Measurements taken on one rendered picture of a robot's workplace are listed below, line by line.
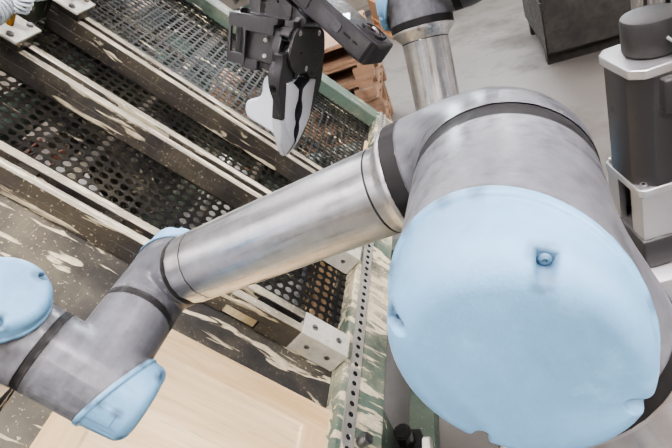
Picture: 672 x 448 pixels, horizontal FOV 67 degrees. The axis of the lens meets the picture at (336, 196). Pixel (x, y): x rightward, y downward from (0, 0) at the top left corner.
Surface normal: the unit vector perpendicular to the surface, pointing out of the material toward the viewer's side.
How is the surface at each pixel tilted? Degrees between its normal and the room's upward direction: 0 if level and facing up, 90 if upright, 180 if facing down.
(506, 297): 83
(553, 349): 83
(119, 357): 61
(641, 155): 90
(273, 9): 70
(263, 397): 54
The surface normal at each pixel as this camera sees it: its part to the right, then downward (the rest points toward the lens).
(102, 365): 0.50, -0.53
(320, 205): -0.53, -0.02
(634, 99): -0.62, 0.58
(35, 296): 0.55, -0.66
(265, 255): -0.28, 0.51
